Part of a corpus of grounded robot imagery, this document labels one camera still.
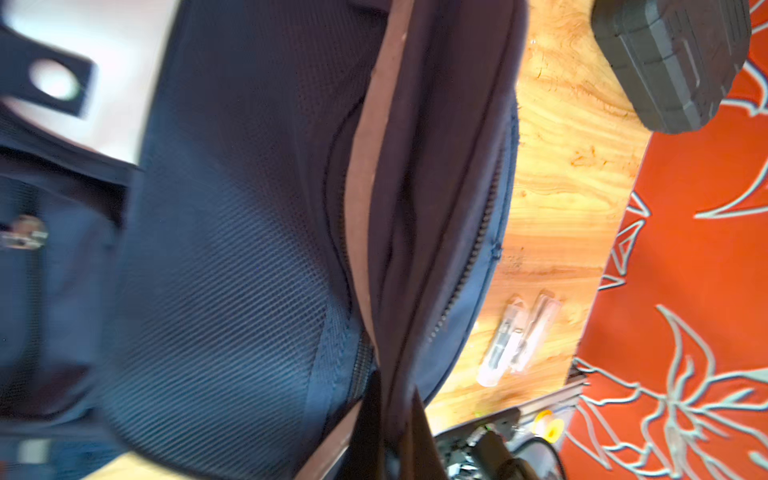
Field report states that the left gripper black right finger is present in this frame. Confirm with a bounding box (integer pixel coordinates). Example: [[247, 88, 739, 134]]
[[398, 391, 447, 480]]

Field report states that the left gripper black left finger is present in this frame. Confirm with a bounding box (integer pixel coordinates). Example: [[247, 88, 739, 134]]
[[336, 371, 384, 480]]

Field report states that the black hard plastic case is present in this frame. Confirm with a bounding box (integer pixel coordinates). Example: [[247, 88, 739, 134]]
[[590, 0, 752, 135]]

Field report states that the yellow tape roll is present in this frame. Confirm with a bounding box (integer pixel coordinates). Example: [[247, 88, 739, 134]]
[[531, 410, 566, 445]]

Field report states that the navy blue backpack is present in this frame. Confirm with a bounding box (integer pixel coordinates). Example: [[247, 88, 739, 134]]
[[1, 1, 529, 479]]

